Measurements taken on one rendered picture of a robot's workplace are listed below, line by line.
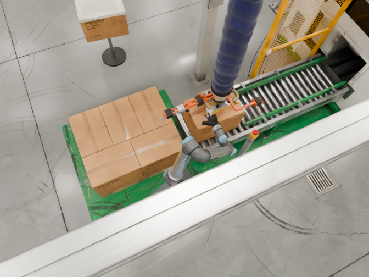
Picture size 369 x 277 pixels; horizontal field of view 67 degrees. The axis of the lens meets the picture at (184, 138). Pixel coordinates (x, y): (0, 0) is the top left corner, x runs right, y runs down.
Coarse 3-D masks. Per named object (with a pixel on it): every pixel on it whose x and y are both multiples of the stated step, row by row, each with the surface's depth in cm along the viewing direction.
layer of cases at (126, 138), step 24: (144, 96) 367; (72, 120) 349; (96, 120) 350; (120, 120) 351; (144, 120) 353; (168, 120) 354; (96, 144) 337; (120, 144) 338; (144, 144) 340; (168, 144) 341; (96, 168) 325; (120, 168) 326; (144, 168) 336
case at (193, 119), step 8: (240, 104) 321; (184, 112) 335; (192, 112) 314; (200, 112) 314; (224, 112) 316; (232, 112) 316; (240, 112) 317; (184, 120) 351; (192, 120) 314; (200, 120) 310; (224, 120) 314; (232, 120) 325; (240, 120) 336; (192, 128) 328; (200, 128) 306; (208, 128) 314; (224, 128) 336; (232, 128) 349; (192, 136) 343; (200, 136) 327; (208, 136) 338
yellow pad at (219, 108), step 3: (228, 102) 298; (234, 102) 300; (237, 102) 301; (213, 105) 298; (216, 105) 295; (219, 105) 298; (228, 105) 298; (216, 108) 296; (219, 108) 296; (222, 108) 297; (225, 108) 298; (213, 111) 294; (216, 111) 295; (219, 111) 297
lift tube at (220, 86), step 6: (234, 18) 192; (228, 42) 214; (216, 78) 261; (216, 84) 268; (222, 84) 261; (228, 84) 261; (216, 90) 274; (222, 90) 270; (228, 90) 272; (222, 96) 280
